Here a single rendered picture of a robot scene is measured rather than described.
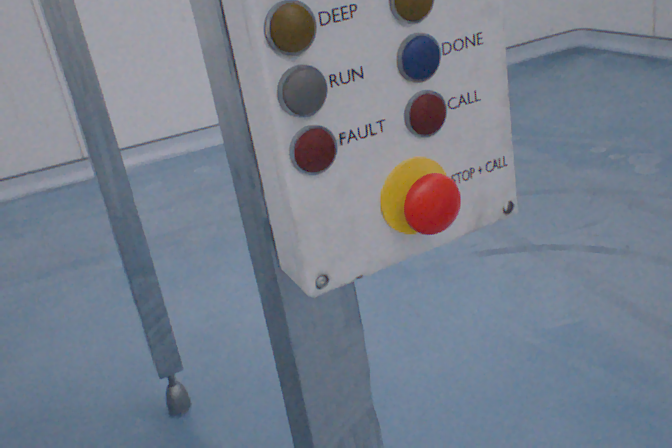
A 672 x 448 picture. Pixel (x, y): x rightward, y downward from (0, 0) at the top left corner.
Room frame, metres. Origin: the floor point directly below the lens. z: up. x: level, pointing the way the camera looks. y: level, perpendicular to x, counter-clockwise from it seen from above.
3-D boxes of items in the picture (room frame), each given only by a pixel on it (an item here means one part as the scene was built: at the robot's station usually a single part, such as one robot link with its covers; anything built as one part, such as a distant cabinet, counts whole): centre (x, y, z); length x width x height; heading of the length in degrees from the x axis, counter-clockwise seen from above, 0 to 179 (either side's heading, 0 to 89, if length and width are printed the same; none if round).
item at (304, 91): (0.40, 0.01, 1.00); 0.03 x 0.01 x 0.03; 114
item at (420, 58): (0.43, -0.06, 1.00); 0.03 x 0.01 x 0.03; 114
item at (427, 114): (0.43, -0.06, 0.96); 0.03 x 0.01 x 0.03; 114
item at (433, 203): (0.42, -0.05, 0.91); 0.04 x 0.04 x 0.04; 24
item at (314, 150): (0.40, 0.01, 0.96); 0.03 x 0.01 x 0.03; 114
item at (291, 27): (0.40, 0.01, 1.04); 0.03 x 0.01 x 0.03; 114
